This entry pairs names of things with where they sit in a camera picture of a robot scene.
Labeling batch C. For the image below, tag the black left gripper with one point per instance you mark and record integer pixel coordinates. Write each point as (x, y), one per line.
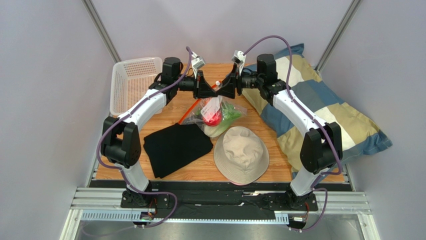
(202, 89)

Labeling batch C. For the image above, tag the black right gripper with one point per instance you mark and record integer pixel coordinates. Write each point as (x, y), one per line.
(232, 84)

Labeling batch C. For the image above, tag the clear orange zip top bag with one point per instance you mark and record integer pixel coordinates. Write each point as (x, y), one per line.
(205, 107)

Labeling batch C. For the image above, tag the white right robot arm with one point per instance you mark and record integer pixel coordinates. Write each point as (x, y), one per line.
(322, 141)

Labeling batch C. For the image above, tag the fake green lettuce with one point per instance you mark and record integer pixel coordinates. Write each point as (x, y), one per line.
(230, 112)

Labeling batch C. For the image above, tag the fake red apple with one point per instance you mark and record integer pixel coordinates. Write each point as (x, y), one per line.
(213, 120)

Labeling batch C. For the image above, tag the fake pale cabbage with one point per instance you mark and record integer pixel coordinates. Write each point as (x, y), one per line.
(214, 131)

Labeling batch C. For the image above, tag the beige bucket hat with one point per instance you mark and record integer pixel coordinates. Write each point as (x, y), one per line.
(241, 156)

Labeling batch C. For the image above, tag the black folded cloth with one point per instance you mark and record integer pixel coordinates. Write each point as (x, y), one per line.
(174, 147)

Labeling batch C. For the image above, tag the white plastic basket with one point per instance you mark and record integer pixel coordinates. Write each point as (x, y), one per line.
(130, 81)

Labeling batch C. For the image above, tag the blue beige checked pillow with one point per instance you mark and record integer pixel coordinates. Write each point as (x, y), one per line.
(361, 136)

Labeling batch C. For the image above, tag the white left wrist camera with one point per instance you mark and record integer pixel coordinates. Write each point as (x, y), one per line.
(197, 62)

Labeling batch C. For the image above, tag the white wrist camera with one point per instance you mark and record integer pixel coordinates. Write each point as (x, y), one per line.
(197, 62)
(239, 59)

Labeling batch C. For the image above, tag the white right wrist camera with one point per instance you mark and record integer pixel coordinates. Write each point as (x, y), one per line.
(239, 59)

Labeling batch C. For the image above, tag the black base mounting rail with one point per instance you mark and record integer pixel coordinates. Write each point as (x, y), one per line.
(213, 202)

